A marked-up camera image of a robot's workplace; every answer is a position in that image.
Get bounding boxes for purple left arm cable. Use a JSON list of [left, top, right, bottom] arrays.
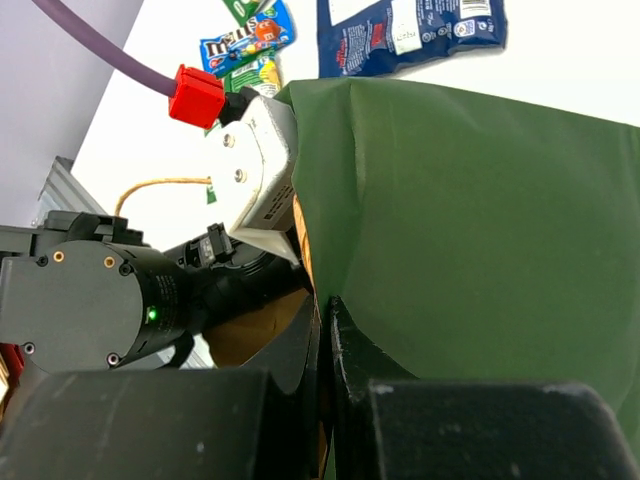
[[29, 0, 227, 131]]

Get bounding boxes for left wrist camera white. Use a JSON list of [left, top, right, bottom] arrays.
[[207, 87, 300, 265]]

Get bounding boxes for blue M&Ms packet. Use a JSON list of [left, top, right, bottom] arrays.
[[200, 1, 296, 78]]

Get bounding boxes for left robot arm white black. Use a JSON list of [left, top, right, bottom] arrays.
[[1, 211, 310, 374]]

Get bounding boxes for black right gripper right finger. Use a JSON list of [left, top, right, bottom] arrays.
[[328, 297, 638, 479]]

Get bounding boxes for green Fox's candy bag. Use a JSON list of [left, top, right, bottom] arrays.
[[223, 0, 270, 26]]

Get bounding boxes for green paper bag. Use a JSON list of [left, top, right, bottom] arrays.
[[276, 79, 639, 479]]

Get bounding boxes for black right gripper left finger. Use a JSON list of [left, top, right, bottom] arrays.
[[1, 297, 323, 479]]

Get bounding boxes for green mint snack packet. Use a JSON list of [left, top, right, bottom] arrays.
[[203, 54, 284, 205]]

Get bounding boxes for dark blue snack bag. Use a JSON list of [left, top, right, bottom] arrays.
[[317, 0, 507, 78]]

